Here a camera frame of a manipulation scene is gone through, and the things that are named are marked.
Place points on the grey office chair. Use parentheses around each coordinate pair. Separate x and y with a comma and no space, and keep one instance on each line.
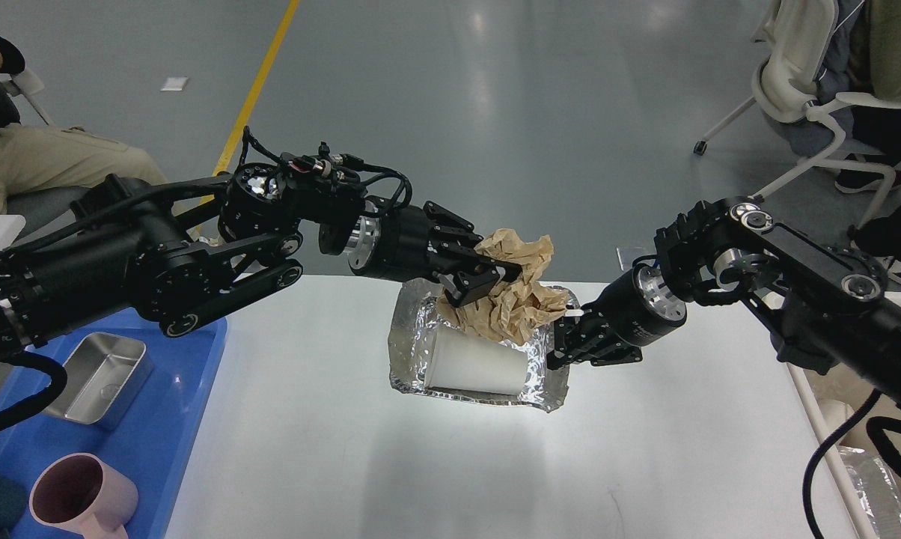
(42,207)

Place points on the white office chair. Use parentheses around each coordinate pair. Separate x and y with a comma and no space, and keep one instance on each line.
(799,84)

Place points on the seated person olive jacket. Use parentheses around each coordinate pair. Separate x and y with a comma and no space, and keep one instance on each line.
(875,67)

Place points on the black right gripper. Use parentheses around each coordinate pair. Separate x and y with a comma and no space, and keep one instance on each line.
(634,311)

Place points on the white cup in bin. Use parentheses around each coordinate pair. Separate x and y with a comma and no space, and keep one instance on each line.
(834,413)

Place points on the stainless steel rectangular tray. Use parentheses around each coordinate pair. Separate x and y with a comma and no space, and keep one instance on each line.
(105,373)

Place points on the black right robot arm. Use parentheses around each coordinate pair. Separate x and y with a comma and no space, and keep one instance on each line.
(822,305)

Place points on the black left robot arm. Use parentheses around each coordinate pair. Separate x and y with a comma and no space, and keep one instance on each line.
(187,253)

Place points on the white paper cup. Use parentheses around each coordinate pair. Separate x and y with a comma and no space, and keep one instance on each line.
(469,362)

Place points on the white plastic bin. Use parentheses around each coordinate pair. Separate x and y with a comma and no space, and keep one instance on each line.
(843,385)

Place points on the crumpled foil in bin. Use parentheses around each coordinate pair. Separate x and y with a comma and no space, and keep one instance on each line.
(876,492)

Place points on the aluminium foil tray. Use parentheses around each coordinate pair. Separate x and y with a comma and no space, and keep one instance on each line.
(412,337)

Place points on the pink mug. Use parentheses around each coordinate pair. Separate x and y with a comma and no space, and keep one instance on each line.
(81,494)

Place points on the brown paper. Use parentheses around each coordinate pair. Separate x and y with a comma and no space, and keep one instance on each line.
(512,311)

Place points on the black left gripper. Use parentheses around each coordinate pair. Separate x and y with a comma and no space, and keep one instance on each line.
(404,244)

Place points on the blue plastic tray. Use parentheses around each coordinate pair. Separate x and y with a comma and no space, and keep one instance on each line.
(152,443)

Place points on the person in black shirt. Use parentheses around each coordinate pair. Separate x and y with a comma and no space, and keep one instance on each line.
(34,158)

